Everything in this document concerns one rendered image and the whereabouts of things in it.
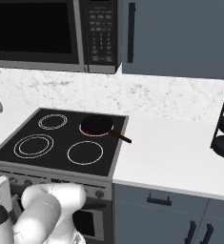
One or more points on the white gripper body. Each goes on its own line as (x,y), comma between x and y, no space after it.
(3,192)

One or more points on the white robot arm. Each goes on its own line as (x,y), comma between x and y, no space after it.
(42,213)

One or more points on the black and grey stove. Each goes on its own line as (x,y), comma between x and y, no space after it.
(62,149)

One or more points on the oven door with window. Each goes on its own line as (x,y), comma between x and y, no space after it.
(94,222)

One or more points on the black frying pan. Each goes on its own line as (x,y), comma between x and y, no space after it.
(97,124)

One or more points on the blue-grey drawer front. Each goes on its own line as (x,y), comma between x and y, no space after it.
(132,193)
(221,208)

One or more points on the blue-grey base cupboard door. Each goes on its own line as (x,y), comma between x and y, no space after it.
(223,228)
(148,225)

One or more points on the microwave oven door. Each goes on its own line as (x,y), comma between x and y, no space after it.
(34,28)

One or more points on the black and steel microwave oven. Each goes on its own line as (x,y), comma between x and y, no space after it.
(100,35)

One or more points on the blue-grey wall cupboard door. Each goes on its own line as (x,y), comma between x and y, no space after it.
(183,38)

